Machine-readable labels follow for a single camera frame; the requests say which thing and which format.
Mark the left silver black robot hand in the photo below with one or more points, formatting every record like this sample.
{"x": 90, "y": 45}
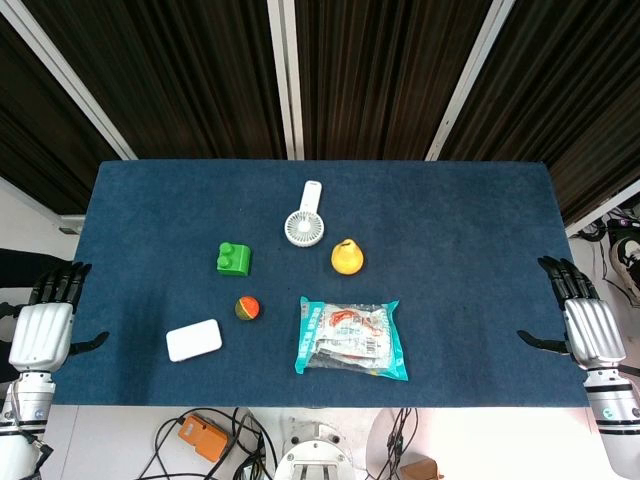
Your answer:
{"x": 40, "y": 330}

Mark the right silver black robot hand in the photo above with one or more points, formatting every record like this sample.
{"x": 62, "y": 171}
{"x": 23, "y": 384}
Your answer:
{"x": 590, "y": 330}

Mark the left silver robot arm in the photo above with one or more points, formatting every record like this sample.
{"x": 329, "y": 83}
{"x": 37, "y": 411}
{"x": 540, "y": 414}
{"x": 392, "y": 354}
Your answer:
{"x": 22, "y": 415}

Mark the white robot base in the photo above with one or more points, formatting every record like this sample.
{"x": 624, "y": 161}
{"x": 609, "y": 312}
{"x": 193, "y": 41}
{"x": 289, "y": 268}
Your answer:
{"x": 313, "y": 452}

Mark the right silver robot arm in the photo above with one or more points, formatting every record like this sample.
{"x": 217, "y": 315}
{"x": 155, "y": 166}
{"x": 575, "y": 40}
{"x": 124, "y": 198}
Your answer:
{"x": 612, "y": 420}

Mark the black white sneaker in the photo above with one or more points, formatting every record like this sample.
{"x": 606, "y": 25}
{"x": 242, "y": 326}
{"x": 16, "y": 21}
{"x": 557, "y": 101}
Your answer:
{"x": 626, "y": 255}

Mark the white rectangular box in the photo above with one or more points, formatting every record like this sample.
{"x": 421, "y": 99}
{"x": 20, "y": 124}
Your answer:
{"x": 194, "y": 340}

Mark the orange device on floor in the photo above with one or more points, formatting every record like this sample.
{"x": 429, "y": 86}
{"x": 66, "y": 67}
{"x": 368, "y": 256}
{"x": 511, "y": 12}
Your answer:
{"x": 202, "y": 438}

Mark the green toy building block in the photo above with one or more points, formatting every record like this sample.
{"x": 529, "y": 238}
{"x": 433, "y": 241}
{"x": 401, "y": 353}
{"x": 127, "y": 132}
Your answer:
{"x": 233, "y": 259}

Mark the orange green small ball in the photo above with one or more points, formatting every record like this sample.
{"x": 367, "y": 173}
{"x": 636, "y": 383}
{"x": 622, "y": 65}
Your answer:
{"x": 247, "y": 308}

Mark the brown box on floor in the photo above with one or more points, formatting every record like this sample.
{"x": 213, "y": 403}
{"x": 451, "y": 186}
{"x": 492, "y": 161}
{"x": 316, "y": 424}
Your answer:
{"x": 421, "y": 470}

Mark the teal snack packet bag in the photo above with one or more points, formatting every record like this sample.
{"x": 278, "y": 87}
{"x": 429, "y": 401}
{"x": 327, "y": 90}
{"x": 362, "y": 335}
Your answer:
{"x": 351, "y": 337}

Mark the yellow pear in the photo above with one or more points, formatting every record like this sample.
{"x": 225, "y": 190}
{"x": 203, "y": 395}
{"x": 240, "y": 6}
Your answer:
{"x": 347, "y": 257}

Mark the blue table cloth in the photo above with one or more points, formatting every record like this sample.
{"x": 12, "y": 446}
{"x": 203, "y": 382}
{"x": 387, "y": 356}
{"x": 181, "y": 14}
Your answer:
{"x": 320, "y": 280}

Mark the white handheld fan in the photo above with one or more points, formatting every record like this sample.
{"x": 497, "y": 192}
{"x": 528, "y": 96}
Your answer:
{"x": 304, "y": 220}

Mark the white curtain frame post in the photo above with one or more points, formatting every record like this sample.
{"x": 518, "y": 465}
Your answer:
{"x": 65, "y": 75}
{"x": 467, "y": 80}
{"x": 285, "y": 80}

